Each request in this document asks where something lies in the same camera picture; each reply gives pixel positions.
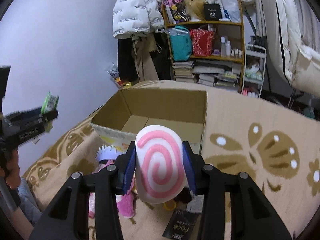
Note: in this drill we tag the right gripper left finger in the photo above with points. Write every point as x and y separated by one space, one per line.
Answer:
66 216

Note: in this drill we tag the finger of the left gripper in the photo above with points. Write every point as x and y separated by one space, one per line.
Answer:
45 118

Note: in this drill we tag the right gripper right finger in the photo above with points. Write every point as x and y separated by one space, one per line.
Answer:
252 215

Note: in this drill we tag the green packet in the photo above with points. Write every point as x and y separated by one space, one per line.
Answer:
50 103

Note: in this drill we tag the pink bear plush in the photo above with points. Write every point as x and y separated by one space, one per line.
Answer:
125 203

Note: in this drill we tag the black face product box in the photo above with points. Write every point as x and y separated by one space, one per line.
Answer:
180 225

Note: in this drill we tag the pink swirl plush cushion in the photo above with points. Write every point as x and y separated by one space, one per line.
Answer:
160 174

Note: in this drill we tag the white black fluffy plush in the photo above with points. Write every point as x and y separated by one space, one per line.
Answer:
185 196

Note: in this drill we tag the left hand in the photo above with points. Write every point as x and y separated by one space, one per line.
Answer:
12 179

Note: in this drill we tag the white-haired figure plush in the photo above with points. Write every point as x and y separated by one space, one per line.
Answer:
106 153

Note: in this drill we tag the cardboard box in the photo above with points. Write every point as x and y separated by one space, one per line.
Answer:
130 110

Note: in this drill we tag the yellow dog plush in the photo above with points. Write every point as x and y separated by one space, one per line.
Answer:
170 205

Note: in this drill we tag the beige coat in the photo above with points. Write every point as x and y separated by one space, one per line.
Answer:
145 67

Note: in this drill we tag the white puffer jacket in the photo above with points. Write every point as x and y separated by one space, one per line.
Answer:
136 18

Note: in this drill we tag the stack of books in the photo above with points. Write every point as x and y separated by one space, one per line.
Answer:
211 73

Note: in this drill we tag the teal bag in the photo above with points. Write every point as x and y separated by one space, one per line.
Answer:
180 41

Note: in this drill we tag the white trolley cart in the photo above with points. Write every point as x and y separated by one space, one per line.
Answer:
254 71

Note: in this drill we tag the wooden shelf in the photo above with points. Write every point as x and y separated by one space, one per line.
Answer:
228 43

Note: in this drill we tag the red bag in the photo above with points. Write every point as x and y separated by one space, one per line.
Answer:
202 41

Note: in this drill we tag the blonde wig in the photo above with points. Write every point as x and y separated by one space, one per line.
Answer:
195 9

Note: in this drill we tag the black box with 40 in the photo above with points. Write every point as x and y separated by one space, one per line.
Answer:
212 12

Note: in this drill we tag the snack bag by wall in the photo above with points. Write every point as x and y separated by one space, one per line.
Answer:
113 73

